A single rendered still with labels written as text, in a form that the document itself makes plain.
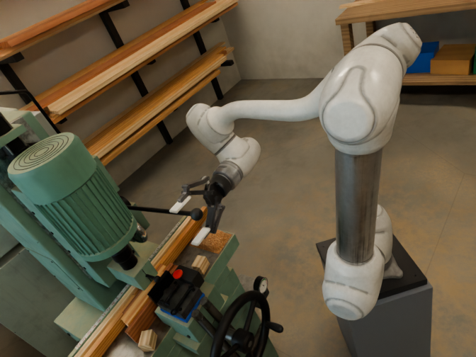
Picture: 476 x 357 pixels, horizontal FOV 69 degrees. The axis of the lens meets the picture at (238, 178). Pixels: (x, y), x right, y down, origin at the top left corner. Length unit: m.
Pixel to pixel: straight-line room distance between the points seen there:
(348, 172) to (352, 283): 0.37
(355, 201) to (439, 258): 1.41
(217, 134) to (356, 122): 0.57
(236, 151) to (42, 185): 0.59
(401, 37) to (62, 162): 0.77
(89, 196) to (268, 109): 0.53
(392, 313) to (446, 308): 0.66
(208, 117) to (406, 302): 0.93
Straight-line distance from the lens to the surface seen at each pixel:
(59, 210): 0.92
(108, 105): 3.66
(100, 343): 1.17
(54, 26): 2.91
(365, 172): 0.79
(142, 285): 1.14
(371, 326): 1.45
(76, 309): 1.54
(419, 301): 1.42
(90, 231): 0.95
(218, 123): 1.11
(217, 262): 1.19
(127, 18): 3.86
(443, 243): 2.29
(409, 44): 0.82
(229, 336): 1.11
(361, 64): 0.70
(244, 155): 1.16
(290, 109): 0.98
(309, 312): 2.04
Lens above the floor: 1.75
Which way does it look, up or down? 35 degrees down
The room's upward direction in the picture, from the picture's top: 22 degrees counter-clockwise
